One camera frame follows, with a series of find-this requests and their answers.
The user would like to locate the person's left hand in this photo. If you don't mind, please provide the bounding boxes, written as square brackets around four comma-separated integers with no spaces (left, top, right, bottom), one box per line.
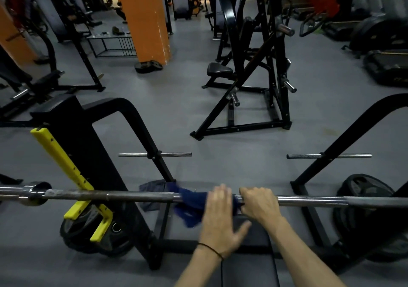
[197,184,252,260]

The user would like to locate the person's right hand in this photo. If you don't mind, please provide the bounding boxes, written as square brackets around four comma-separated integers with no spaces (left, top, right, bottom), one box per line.
[239,187,284,233]

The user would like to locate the blue cleaning cloth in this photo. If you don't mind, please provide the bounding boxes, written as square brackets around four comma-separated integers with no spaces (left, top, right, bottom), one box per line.
[167,181,240,228]

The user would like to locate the steel barbell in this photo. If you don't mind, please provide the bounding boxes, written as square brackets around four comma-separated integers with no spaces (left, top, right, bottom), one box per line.
[0,181,408,209]

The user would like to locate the person's right forearm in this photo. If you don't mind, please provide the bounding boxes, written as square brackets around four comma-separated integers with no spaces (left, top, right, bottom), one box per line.
[269,218,346,287]

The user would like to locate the black padded bench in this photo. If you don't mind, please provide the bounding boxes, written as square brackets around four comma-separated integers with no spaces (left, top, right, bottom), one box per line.
[220,215,281,287]

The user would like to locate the grey cloth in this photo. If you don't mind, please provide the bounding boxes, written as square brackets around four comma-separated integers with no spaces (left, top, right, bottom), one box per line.
[139,179,168,212]

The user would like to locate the black grip-hole weight plate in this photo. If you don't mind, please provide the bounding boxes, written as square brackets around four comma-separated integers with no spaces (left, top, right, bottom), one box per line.
[95,213,136,259]

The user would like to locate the large black weight plate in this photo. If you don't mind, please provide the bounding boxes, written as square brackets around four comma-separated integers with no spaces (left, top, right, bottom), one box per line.
[333,174,408,264]

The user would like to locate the black and red lever machine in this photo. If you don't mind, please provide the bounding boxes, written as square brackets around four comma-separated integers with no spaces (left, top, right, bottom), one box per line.
[190,0,340,141]

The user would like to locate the black weight plate white lettering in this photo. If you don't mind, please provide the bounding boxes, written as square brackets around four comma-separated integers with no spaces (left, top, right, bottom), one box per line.
[59,208,102,255]

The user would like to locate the black bench press rack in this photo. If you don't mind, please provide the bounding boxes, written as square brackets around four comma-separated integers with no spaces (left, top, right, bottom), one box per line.
[30,93,408,275]

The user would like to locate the yellow bar hook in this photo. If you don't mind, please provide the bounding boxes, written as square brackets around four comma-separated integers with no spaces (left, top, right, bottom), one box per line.
[30,127,114,243]

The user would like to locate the black elliptical trainer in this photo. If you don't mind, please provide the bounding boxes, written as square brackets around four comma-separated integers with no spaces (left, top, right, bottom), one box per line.
[343,13,408,56]

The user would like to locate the black squat rack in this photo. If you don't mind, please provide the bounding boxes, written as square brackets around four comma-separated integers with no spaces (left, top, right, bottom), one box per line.
[48,0,106,93]

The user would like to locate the wide orange pillar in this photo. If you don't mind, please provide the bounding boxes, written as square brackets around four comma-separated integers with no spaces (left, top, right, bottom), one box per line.
[110,0,172,66]

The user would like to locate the black incline bench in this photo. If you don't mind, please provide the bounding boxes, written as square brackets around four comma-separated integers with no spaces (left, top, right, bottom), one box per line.
[0,19,68,128]

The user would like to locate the narrow orange pillar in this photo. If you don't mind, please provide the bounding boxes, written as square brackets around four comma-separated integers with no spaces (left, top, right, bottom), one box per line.
[0,5,39,68]

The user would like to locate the black hair tie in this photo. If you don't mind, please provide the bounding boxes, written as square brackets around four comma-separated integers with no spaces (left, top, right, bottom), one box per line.
[196,242,224,261]

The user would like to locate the black plate-loaded machine frame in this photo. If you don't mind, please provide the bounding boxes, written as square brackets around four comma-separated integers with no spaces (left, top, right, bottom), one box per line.
[216,25,240,63]

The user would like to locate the black rack base frame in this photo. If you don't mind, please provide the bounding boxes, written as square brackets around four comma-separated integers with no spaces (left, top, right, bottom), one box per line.
[0,173,23,186]

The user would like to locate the black wire frame table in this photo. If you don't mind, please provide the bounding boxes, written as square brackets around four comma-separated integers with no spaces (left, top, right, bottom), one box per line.
[86,34,138,58]

